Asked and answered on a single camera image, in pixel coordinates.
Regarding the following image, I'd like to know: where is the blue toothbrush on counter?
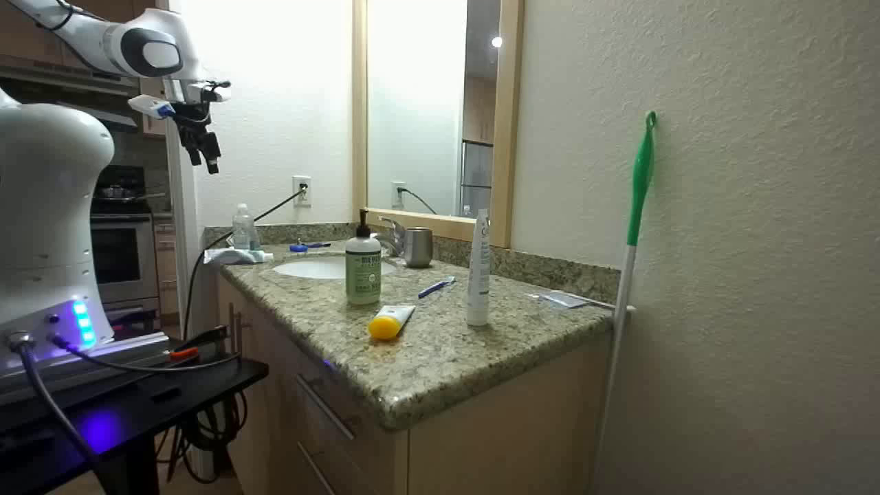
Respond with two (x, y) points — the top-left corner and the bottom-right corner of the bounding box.
(418, 276), (457, 301)

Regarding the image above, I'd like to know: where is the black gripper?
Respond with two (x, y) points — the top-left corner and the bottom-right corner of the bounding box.
(172, 81), (230, 174)

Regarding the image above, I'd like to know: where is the chrome sink faucet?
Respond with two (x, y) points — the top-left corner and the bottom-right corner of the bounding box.
(378, 217), (404, 259)

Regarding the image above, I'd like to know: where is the clear plastic wrapper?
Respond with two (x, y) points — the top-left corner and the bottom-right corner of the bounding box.
(527, 292), (612, 312)

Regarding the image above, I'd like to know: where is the black power cable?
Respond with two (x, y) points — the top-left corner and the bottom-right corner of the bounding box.
(182, 185), (307, 341)

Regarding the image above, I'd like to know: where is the blue item behind sink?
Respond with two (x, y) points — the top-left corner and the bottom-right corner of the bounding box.
(288, 242), (333, 253)

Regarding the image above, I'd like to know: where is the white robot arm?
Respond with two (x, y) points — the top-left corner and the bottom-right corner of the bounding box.
(8, 0), (230, 174)

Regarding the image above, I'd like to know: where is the clear plastic bottle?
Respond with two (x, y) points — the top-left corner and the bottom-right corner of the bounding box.
(230, 203), (253, 250)

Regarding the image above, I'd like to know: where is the white oval sink basin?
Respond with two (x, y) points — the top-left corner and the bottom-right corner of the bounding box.
(274, 253), (393, 281)

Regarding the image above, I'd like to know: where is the metal cup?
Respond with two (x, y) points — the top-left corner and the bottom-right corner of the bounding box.
(407, 229), (433, 269)

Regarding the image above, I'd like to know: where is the tall white tube bottle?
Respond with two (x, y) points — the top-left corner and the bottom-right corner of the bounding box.
(468, 209), (490, 327)

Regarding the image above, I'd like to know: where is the wood framed wall mirror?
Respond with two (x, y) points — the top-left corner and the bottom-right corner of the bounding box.
(351, 0), (525, 247)

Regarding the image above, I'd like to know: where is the wooden vanity cabinet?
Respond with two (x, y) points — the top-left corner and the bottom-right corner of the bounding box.
(216, 269), (611, 495)

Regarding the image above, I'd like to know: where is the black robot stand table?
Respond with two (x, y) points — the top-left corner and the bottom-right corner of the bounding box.
(0, 357), (268, 495)

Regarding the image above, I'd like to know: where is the white wall outlet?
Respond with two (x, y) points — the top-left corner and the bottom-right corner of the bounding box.
(292, 177), (311, 209)

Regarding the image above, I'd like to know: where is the yellow and white tube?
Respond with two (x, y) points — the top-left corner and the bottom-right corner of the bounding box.
(367, 306), (414, 341)

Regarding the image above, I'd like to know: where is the white dish with blue item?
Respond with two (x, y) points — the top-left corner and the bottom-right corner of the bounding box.
(204, 247), (274, 268)

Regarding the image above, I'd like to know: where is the kitchen oven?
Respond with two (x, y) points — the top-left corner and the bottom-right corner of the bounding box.
(90, 166), (156, 308)

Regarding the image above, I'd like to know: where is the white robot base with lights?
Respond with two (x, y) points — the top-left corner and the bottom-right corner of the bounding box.
(0, 89), (172, 380)

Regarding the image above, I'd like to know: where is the green and white mop handle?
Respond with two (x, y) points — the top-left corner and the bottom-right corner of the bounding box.
(587, 111), (657, 495)

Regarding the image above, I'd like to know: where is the green liquid soap bottle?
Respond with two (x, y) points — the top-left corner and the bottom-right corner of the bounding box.
(344, 220), (381, 306)

